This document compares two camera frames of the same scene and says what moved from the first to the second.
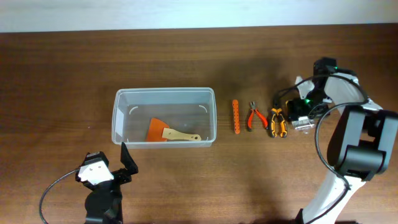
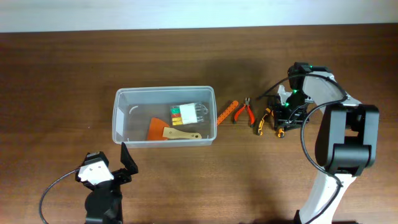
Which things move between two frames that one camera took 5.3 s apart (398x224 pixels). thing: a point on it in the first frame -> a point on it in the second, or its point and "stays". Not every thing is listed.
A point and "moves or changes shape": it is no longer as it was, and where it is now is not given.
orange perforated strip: (236, 116) -> (227, 112)
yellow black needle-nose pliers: (276, 111) moves or changes shape
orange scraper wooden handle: (158, 131) stays
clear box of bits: (303, 124) -> (188, 113)
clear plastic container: (164, 117) stays
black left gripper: (117, 178) stays
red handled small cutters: (254, 108) -> (247, 102)
